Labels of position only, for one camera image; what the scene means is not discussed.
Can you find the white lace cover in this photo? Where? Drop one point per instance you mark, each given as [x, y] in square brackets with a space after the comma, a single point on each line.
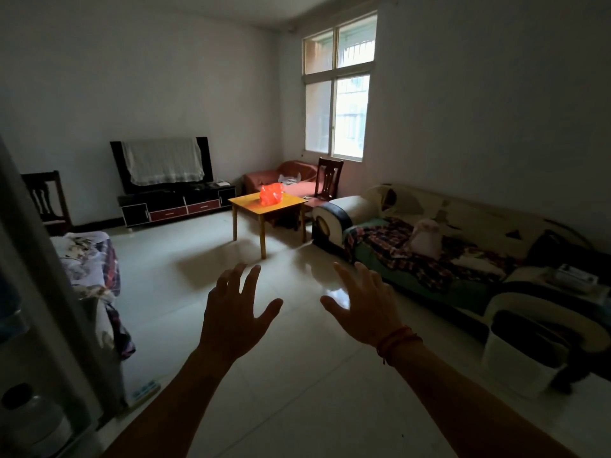
[162, 162]

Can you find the dark plaid blanket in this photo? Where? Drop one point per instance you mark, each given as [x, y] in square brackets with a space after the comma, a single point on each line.
[382, 243]

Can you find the black and white massage chair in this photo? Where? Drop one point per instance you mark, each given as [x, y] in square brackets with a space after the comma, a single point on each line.
[477, 219]

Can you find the person's left forearm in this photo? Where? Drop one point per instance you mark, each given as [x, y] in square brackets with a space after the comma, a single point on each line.
[167, 414]

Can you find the dark wooden chair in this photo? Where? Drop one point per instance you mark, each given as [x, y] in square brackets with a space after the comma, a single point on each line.
[328, 181]
[45, 200]

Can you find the person's right forearm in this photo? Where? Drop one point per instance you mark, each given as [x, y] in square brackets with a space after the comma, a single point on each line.
[477, 414]

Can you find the black television stand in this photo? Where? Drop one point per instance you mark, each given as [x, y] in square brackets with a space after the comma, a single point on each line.
[176, 205]

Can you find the white box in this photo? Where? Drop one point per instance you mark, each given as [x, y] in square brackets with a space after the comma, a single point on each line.
[573, 278]

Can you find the white trash bin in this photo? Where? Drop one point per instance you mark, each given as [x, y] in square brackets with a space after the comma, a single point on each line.
[515, 372]

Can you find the person's right hand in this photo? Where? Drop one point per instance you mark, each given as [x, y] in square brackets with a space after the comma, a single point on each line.
[372, 314]

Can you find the black television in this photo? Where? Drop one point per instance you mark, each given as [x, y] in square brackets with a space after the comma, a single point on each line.
[209, 157]

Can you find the yellow wooden table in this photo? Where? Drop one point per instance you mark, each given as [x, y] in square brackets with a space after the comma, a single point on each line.
[253, 205]

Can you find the grey crumpled blanket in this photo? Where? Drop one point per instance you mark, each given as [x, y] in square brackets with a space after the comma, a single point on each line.
[78, 262]

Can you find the orange plastic bag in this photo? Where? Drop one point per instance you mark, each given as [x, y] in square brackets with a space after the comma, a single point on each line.
[271, 195]

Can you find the white crumpled clothes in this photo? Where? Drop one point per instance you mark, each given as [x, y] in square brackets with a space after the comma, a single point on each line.
[289, 179]

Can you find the barred living room window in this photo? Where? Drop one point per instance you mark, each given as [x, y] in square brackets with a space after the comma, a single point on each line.
[339, 90]

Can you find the white power strip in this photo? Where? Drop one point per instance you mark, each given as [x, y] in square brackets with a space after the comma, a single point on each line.
[143, 393]

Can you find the person's left hand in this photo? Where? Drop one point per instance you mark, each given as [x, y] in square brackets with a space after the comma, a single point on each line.
[229, 319]

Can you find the black bag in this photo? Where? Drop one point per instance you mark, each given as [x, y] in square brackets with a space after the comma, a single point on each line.
[563, 257]

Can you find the pink plastic bag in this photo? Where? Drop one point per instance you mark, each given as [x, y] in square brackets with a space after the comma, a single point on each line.
[426, 240]

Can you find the white refrigerator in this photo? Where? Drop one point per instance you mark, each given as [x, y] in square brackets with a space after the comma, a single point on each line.
[47, 281]

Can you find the plaid fabric bundle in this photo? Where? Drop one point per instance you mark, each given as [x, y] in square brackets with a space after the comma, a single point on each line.
[114, 281]

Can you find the green sofa sheet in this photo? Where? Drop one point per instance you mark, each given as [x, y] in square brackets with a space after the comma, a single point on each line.
[458, 295]

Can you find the white router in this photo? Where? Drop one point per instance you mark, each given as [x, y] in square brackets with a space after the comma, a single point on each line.
[222, 183]

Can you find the sofa with red cover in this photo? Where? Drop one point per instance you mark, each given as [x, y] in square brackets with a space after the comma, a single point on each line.
[267, 178]

